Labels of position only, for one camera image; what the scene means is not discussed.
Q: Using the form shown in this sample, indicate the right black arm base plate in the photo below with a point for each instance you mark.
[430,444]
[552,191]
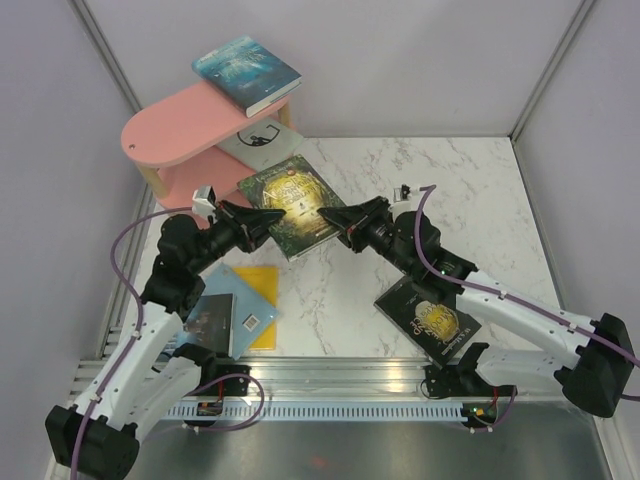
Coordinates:
[462,381]

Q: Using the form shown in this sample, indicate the white slotted cable duct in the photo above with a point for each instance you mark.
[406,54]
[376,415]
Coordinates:
[346,411]

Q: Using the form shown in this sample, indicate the light blue book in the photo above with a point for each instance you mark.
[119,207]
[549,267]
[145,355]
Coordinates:
[224,280]

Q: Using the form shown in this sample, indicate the pale grey-green book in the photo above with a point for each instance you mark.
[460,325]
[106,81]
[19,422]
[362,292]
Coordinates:
[263,144]

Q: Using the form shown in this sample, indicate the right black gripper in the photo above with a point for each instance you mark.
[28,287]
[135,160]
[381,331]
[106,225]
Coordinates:
[353,221]

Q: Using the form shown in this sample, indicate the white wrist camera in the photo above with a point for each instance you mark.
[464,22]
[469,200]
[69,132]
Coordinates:
[404,193]
[204,197]

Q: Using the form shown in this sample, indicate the green forest cover book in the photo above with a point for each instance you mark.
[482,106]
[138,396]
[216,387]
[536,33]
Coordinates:
[294,186]

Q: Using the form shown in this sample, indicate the black moon sixpence book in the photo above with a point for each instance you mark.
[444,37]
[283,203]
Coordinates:
[438,330]

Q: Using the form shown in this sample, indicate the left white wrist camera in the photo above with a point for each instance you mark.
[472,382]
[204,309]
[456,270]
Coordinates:
[204,197]

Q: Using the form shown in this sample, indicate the pink three-tier wooden shelf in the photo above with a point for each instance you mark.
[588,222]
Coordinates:
[173,143]

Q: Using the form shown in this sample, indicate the aluminium mounting rail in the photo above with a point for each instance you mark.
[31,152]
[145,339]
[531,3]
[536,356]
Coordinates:
[531,372]

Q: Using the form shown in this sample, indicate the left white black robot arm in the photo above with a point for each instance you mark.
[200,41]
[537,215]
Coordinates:
[101,433]

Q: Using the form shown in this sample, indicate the dark blue Wuthering Heights book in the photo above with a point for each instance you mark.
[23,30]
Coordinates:
[209,324]

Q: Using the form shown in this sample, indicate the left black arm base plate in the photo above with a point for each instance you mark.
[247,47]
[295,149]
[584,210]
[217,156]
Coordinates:
[235,387]

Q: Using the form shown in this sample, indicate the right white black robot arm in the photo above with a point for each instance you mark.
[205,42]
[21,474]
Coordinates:
[596,356]

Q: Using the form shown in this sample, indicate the teal ocean cover book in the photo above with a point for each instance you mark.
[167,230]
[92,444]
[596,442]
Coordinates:
[247,74]

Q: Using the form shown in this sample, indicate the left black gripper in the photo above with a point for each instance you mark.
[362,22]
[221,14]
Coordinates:
[249,224]

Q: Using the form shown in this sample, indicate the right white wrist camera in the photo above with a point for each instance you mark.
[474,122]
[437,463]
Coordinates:
[404,193]

